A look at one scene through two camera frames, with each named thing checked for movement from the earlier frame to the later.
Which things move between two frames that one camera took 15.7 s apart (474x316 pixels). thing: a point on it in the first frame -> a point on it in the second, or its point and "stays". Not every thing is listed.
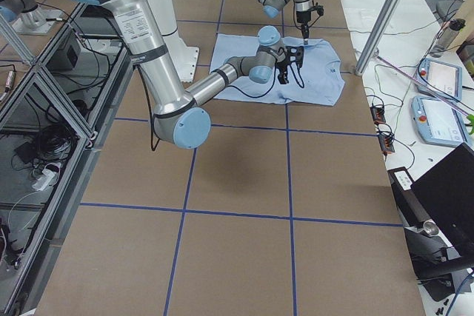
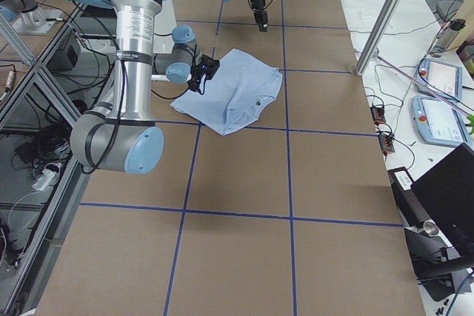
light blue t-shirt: [318, 83] -> [242, 89]
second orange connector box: [386, 143] stays
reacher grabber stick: [449, 102] stays
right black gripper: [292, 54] -> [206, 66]
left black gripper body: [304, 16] -> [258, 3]
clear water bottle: [446, 36] stays
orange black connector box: [378, 113] stays
